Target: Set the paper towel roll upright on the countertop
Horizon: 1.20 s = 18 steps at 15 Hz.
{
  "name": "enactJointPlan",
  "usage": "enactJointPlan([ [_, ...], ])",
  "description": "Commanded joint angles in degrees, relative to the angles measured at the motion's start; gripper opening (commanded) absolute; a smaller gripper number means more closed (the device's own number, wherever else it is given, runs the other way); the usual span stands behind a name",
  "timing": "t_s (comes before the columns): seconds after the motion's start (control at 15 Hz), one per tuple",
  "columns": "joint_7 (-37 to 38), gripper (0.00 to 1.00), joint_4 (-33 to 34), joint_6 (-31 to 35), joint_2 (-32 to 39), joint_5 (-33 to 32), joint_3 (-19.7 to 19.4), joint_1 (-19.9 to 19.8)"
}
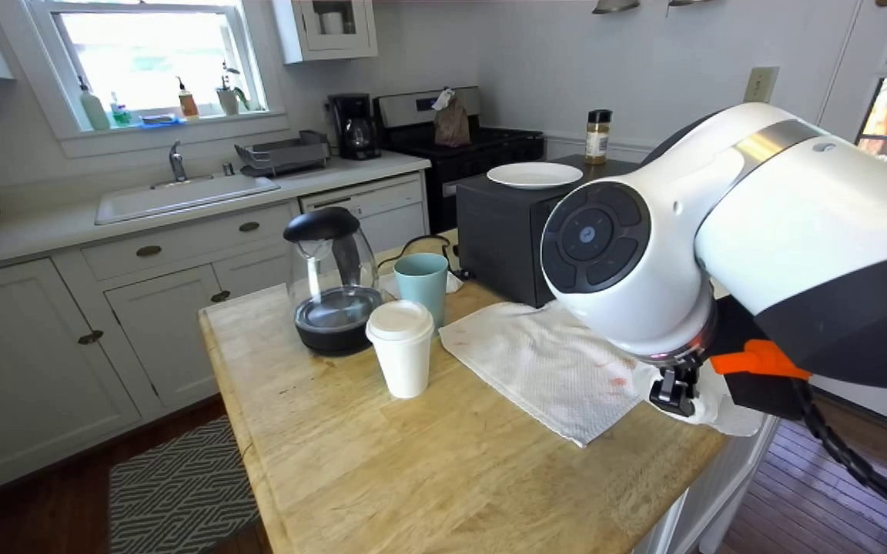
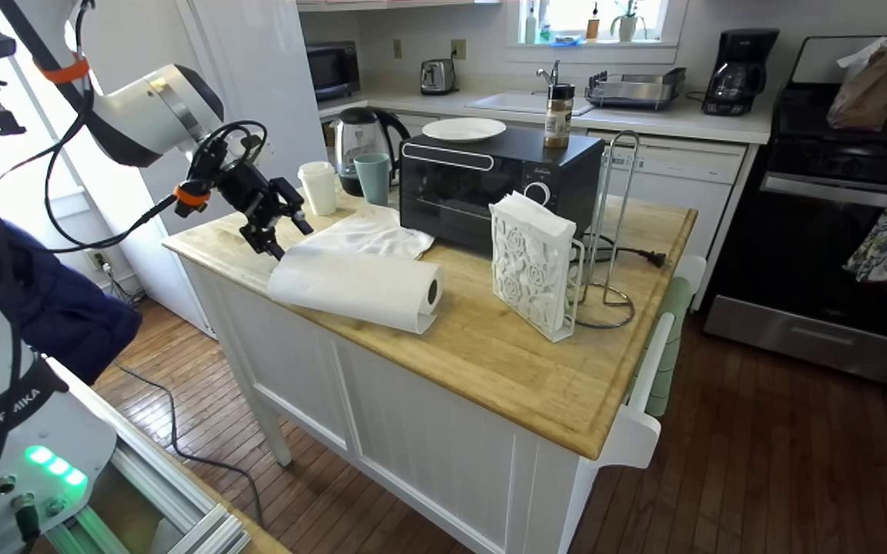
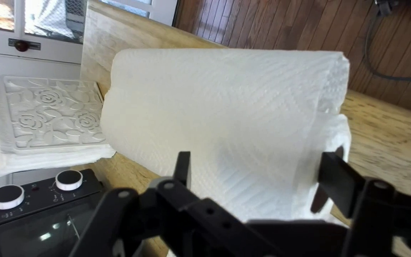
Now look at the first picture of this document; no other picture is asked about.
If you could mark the black toaster oven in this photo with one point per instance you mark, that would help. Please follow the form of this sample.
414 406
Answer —
501 242

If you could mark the spice jar with black lid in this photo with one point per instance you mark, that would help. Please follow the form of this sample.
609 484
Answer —
598 140

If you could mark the white glass front wall cabinet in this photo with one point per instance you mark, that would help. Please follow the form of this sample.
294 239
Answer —
325 29

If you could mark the glass electric kettle black lid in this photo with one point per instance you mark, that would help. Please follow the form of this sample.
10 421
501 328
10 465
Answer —
334 287

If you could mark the white foam cup with lid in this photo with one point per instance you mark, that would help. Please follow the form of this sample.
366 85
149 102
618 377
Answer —
402 354

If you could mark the white cloth with red stain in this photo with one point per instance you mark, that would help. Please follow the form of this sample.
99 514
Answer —
539 364

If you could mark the brown paper bag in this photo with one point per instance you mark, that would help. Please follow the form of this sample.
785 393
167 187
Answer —
452 121

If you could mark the grey dish rack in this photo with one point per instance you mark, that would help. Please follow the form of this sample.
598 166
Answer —
281 154

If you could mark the green soap bottle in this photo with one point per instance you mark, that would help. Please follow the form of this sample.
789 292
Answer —
94 111

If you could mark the pale pump dispenser bottle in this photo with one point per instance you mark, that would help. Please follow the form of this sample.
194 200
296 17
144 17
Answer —
230 93

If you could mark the white framed kitchen window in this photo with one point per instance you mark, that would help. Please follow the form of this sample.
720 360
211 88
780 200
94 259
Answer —
145 57

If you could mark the blue sponge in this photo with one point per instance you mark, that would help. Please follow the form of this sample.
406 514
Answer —
158 121

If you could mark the small teal bottle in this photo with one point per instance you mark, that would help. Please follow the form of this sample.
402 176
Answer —
119 111

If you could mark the orange soap bottle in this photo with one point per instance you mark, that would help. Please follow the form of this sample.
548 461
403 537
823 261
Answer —
187 100

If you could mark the white base kitchen cabinets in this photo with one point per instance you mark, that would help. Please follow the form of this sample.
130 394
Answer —
45 358

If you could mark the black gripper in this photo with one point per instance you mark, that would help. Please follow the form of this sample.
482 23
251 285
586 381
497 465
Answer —
733 325

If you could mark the white kitchen sink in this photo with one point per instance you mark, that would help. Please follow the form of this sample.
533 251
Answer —
183 199

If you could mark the grey patterned floor mat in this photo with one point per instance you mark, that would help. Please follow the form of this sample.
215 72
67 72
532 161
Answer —
183 492

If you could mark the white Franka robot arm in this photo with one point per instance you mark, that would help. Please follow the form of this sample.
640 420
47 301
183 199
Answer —
771 216

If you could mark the beige wall light switch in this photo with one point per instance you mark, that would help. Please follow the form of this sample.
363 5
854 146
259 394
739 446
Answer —
757 82

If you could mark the teal cup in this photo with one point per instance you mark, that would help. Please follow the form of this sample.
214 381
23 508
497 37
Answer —
424 285

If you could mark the wooden top white kitchen island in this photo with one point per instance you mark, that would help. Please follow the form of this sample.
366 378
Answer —
414 473

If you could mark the black coffee maker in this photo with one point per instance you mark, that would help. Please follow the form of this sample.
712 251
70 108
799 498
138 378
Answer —
353 127

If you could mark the white dishwasher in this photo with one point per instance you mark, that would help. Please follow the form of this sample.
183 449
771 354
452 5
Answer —
384 211

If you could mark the black and steel stove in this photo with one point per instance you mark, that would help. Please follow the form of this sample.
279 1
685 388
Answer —
485 148

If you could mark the white plate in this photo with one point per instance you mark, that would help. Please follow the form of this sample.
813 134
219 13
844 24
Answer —
533 172

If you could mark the chrome faucet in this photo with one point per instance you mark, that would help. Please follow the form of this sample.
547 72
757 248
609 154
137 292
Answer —
176 161

